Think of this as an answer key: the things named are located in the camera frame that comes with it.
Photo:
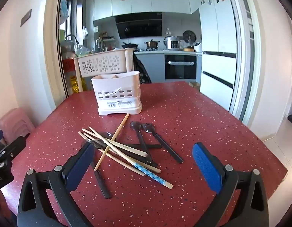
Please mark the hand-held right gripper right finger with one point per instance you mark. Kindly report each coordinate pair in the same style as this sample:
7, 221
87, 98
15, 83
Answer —
206, 167

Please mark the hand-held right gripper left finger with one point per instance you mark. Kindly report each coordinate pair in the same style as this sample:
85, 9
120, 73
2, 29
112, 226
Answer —
81, 164

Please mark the blue-patterned wooden chopstick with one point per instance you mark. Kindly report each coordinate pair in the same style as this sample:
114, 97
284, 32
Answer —
148, 172

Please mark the pale pink utensil holder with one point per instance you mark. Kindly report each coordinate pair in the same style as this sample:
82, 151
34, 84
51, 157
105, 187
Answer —
117, 87

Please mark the golden foil packages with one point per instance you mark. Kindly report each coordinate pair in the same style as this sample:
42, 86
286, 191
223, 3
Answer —
75, 86

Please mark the cardboard box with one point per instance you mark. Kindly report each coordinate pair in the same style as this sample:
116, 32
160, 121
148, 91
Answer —
194, 85

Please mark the red plastic crate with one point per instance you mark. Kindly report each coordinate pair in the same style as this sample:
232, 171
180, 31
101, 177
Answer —
69, 65

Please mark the floral plastic basket trolley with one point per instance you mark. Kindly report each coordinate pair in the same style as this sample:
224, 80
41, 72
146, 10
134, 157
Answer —
101, 63

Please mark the black built-in oven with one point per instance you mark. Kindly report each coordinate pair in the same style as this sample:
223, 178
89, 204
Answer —
180, 67

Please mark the black plastic bag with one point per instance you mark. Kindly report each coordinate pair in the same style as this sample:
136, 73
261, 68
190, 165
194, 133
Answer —
142, 71

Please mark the bamboo steamer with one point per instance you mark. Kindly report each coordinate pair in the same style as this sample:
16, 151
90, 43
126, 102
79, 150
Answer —
189, 49

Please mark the small white appliance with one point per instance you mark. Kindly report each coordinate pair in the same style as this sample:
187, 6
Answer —
198, 47

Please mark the kitchen faucet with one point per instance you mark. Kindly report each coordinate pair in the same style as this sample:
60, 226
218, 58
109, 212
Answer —
71, 37

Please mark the spice rack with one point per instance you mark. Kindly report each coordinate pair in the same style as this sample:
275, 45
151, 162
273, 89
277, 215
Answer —
105, 43

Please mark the white refrigerator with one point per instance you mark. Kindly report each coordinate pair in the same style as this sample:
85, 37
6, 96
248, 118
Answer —
217, 40

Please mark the black wok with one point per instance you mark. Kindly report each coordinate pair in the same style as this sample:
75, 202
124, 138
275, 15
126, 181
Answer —
130, 45

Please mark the silver rice cooker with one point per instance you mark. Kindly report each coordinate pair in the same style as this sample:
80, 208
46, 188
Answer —
172, 43

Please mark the hanging clear plastic bag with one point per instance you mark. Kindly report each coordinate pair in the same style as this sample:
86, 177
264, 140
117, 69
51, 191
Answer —
85, 32

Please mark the round dark divided pan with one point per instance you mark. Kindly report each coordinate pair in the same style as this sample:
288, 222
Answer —
189, 36

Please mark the steel pot with lid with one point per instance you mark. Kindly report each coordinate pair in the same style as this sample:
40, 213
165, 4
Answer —
151, 44

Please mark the blue printed plastic bag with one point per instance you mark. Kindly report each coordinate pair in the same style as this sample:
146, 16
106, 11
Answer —
63, 8

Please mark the black range hood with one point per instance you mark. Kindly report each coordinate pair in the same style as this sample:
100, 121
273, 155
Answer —
139, 26

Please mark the white upper cabinets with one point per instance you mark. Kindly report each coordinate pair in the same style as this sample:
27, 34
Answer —
141, 2

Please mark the dark wall switch panel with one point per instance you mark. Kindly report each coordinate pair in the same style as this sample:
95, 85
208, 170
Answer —
26, 17

